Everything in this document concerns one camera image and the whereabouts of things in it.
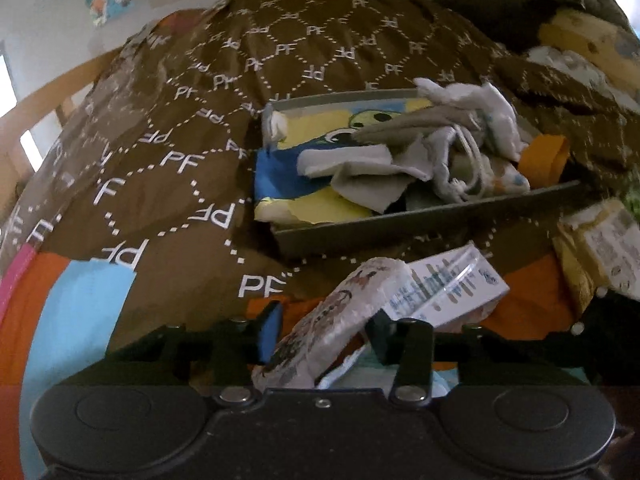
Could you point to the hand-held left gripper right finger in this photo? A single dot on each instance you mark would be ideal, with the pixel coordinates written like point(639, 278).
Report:
point(381, 335)

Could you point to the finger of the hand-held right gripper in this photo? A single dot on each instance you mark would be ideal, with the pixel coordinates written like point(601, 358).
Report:
point(610, 320)

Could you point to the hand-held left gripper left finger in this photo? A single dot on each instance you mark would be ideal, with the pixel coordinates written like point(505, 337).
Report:
point(270, 332)

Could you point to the printed tissue packet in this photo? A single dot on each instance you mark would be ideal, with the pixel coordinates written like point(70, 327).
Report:
point(325, 320)

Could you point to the grey shallow box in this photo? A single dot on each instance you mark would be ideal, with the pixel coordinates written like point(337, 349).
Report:
point(400, 230)

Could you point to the grey cloth piece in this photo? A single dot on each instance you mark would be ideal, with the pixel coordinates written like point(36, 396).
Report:
point(365, 187)

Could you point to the orange cloth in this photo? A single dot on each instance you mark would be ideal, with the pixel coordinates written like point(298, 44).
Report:
point(542, 155)

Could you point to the taupe cloth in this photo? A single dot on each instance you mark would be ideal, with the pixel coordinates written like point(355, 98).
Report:
point(400, 127)

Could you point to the pale blue printed packet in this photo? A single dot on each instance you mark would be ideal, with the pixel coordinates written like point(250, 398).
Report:
point(350, 375)

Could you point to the yellow printed packet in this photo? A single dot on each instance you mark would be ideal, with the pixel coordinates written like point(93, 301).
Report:
point(600, 245)

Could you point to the white striped carton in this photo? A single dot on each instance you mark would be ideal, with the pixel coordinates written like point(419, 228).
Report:
point(450, 285)

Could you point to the small white cloth item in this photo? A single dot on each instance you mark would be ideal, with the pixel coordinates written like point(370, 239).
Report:
point(279, 125)

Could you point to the brown lettered colourful-striped blanket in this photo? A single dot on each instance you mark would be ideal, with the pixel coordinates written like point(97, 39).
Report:
point(175, 110)

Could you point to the window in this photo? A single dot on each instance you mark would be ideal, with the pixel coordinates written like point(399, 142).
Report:
point(5, 75)

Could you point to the wooden bed rail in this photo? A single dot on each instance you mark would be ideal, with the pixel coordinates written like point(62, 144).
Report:
point(65, 85)

